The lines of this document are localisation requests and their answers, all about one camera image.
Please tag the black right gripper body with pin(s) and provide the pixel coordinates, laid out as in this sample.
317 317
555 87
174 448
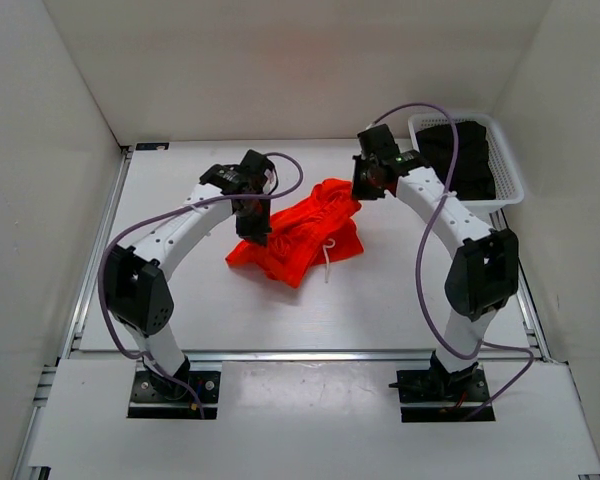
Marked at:
363 185

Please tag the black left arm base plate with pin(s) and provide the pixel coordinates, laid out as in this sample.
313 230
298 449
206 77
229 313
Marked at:
156 399

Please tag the aluminium table edge rail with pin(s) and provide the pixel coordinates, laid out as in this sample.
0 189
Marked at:
364 308

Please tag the orange shorts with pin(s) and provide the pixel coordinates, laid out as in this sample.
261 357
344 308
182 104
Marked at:
318 230

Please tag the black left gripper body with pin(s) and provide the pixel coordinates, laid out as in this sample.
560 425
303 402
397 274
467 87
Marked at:
258 208

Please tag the black folded shorts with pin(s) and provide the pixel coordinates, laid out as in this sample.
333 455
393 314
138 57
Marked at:
472 178

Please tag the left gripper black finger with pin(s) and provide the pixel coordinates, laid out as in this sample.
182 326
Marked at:
245 234
262 235

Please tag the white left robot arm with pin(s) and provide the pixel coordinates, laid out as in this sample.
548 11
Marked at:
135 278

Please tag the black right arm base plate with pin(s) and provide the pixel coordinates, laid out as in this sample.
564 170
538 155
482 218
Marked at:
422 401

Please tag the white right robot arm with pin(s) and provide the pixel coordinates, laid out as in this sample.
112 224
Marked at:
483 273

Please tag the white plastic basket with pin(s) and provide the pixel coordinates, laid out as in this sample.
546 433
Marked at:
509 190

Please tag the black corner label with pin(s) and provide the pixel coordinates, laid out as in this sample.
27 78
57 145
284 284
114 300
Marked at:
152 146

